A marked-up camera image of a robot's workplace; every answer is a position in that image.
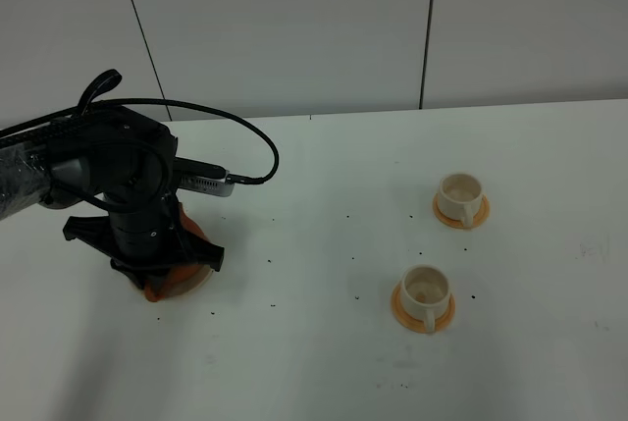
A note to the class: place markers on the near white teacup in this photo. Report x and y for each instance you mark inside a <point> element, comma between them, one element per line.
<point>424,295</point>

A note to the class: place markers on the near orange cup coaster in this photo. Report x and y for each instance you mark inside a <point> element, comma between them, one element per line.
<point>417,326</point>

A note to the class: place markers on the brown clay teapot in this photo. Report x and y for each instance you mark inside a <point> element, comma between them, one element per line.
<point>180,280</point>

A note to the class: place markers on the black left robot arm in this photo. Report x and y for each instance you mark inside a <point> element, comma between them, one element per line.
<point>125,165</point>

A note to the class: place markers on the orange cup coaster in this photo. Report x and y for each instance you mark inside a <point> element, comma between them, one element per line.
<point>480,218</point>
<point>417,326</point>

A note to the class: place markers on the far orange cup coaster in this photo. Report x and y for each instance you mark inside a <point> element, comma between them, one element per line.
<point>480,218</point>

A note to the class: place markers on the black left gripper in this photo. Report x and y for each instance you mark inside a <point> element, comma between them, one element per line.
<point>145,241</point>

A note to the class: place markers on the beige round teapot coaster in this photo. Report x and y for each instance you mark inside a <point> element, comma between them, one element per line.
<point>139,279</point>

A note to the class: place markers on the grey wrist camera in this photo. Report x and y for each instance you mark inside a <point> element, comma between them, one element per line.
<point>200,177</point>

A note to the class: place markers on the white teacup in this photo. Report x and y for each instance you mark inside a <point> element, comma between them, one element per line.
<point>460,198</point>
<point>424,295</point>

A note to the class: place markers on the far white teacup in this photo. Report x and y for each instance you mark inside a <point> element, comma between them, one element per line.
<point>460,198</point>

